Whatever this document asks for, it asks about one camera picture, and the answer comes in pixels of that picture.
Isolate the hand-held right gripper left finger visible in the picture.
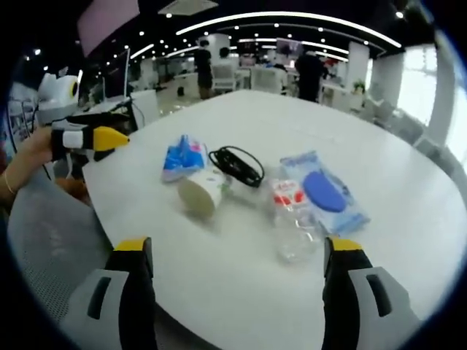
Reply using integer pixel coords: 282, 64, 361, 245
59, 236, 158, 350

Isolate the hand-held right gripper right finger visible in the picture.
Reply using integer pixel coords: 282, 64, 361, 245
320, 236, 421, 350

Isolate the clear plastic bottle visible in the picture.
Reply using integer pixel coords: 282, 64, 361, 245
269, 177, 323, 264

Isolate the blue tissue packet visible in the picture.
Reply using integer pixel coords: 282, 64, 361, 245
161, 133, 209, 184

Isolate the blue item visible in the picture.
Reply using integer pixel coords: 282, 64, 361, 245
279, 149, 371, 236

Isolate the white paper cup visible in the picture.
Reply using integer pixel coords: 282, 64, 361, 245
176, 169, 231, 220

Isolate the black cable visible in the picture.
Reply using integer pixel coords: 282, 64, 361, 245
208, 145, 266, 189

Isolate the person's left hand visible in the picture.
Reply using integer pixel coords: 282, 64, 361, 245
18, 126, 55, 169

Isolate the computer monitor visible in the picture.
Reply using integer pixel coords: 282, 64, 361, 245
103, 47, 131, 100

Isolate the hanging pink screen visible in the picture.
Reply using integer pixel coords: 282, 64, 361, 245
76, 0, 141, 58

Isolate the grey mesh chair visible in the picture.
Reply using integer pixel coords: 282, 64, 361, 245
7, 171, 115, 325

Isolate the white table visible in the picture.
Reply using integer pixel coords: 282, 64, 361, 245
82, 89, 461, 350

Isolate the white office chair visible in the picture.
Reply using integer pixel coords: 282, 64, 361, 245
212, 64, 236, 93

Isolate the white pillar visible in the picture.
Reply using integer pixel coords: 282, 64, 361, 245
346, 40, 371, 110

